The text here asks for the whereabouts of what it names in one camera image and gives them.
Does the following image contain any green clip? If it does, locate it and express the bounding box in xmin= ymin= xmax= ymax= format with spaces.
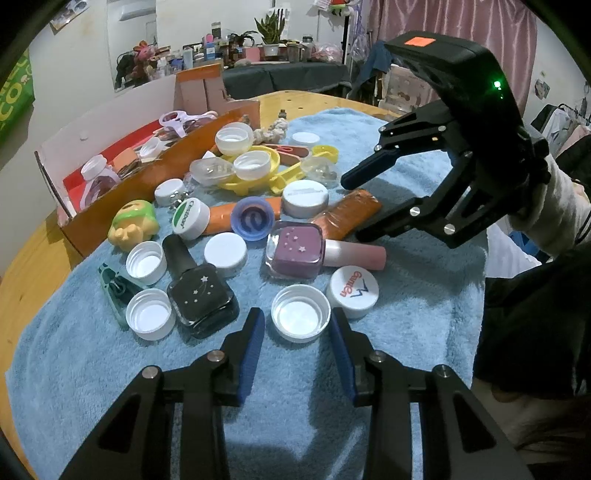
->
xmin=97 ymin=263 xmax=145 ymax=331

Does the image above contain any white air conditioner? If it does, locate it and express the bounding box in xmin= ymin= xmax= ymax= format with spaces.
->
xmin=117 ymin=0 xmax=158 ymax=22

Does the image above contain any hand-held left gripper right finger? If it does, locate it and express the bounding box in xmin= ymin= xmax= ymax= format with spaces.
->
xmin=330 ymin=307 xmax=532 ymax=480

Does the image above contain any blue swirl cap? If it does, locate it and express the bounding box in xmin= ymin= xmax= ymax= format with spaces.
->
xmin=231 ymin=196 xmax=273 ymax=242

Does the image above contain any white and grey jar lid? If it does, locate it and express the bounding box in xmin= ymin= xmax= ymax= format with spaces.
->
xmin=281 ymin=180 xmax=330 ymax=219

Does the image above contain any orange tube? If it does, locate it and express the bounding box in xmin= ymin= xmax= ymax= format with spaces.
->
xmin=203 ymin=198 xmax=283 ymax=236

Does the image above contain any purple nail polish bottle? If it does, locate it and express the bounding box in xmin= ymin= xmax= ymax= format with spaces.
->
xmin=264 ymin=220 xmax=387 ymax=281

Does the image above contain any person's right forearm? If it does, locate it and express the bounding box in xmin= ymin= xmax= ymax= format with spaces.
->
xmin=508 ymin=154 xmax=591 ymax=265

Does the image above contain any pink curtain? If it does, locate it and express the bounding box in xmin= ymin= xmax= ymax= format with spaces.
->
xmin=368 ymin=0 xmax=539 ymax=125

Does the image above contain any yellow plastic toy frame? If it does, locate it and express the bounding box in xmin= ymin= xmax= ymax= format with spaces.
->
xmin=216 ymin=144 xmax=341 ymax=195

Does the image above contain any red sausage toy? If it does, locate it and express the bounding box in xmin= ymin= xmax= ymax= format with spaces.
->
xmin=263 ymin=144 xmax=313 ymax=167

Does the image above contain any yellow and green toy figure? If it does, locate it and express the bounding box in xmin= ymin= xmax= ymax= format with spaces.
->
xmin=107 ymin=199 xmax=160 ymax=253

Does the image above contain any plain white closed cap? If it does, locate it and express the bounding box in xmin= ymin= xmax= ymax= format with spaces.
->
xmin=204 ymin=232 xmax=249 ymax=278

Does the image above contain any person's dark clothing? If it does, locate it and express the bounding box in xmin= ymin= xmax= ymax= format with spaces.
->
xmin=473 ymin=251 xmax=591 ymax=403

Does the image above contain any clear plastic capsule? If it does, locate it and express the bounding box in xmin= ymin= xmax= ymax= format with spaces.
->
xmin=300 ymin=157 xmax=343 ymax=188
xmin=189 ymin=158 xmax=236 ymax=187

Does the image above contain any clear bottle with white cap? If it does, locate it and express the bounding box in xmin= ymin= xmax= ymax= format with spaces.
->
xmin=81 ymin=155 xmax=122 ymax=209

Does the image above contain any pink plush rabbit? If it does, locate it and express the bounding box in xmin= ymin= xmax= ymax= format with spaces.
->
xmin=133 ymin=39 xmax=161 ymax=71

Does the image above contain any clothes rack with garments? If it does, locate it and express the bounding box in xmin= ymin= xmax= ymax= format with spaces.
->
xmin=531 ymin=83 xmax=591 ymax=163

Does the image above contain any large white cap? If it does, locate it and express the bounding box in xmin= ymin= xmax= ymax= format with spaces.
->
xmin=271 ymin=285 xmax=332 ymax=343

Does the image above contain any orange packet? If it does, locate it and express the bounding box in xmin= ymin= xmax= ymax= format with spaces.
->
xmin=113 ymin=150 xmax=142 ymax=177
xmin=311 ymin=189 xmax=384 ymax=241

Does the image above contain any snake plant in pot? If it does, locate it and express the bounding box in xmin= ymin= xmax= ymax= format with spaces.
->
xmin=254 ymin=11 xmax=288 ymax=57

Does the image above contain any white cap with green label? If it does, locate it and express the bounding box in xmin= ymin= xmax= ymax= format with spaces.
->
xmin=172 ymin=198 xmax=211 ymax=241

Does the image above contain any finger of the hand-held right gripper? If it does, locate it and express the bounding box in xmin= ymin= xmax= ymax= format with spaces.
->
xmin=341 ymin=100 xmax=462 ymax=190
xmin=355 ymin=154 xmax=509 ymax=250

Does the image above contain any black nail polish bottle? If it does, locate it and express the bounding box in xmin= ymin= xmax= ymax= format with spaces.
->
xmin=161 ymin=234 xmax=241 ymax=340

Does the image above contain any green printed bag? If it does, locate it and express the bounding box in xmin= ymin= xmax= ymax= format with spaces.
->
xmin=0 ymin=48 xmax=36 ymax=145

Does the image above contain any purple clip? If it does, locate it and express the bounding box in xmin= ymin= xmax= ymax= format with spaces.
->
xmin=159 ymin=111 xmax=219 ymax=140

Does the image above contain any cardboard box with red bottom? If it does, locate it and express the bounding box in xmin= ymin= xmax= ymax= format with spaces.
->
xmin=34 ymin=62 xmax=262 ymax=258

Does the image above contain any white cap with blue logo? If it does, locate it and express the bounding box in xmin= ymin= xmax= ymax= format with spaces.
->
xmin=326 ymin=265 xmax=380 ymax=320

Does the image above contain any knotted rope toy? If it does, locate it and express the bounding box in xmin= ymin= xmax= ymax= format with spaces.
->
xmin=252 ymin=109 xmax=291 ymax=147

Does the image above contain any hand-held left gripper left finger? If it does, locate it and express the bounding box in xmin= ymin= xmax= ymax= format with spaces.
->
xmin=60 ymin=307 xmax=267 ymax=480

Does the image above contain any blue towel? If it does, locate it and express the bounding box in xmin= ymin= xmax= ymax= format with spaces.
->
xmin=7 ymin=107 xmax=490 ymax=480

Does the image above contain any small potted plant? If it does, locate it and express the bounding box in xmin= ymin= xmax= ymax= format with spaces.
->
xmin=228 ymin=30 xmax=259 ymax=50

